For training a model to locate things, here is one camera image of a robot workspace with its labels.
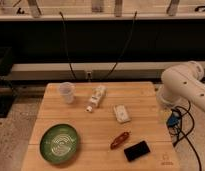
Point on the clear plastic cup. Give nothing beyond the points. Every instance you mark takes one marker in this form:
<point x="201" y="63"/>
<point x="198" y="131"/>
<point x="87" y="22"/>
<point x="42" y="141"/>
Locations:
<point x="66" y="90"/>

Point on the white wall rail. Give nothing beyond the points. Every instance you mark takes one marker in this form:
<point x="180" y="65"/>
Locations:
<point x="62" y="71"/>

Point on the red-brown sausage toy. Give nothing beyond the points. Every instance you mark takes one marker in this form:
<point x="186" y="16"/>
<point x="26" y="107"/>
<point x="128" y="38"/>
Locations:
<point x="119" y="139"/>

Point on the white tube bottle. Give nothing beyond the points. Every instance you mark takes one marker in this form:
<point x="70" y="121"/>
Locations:
<point x="96" y="97"/>

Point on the green ceramic bowl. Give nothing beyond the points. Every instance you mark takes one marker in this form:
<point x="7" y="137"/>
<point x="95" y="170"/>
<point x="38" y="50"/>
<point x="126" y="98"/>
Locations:
<point x="59" y="143"/>

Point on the black rectangular phone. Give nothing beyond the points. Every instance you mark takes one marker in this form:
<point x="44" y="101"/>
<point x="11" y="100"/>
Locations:
<point x="135" y="151"/>

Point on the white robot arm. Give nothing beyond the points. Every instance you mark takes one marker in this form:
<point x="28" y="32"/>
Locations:
<point x="182" y="81"/>

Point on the white rectangular packet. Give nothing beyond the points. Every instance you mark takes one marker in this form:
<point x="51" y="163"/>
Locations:
<point x="121" y="114"/>

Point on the white wall power outlet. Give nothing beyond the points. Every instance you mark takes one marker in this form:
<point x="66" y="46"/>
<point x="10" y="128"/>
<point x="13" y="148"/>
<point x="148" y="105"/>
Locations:
<point x="88" y="75"/>

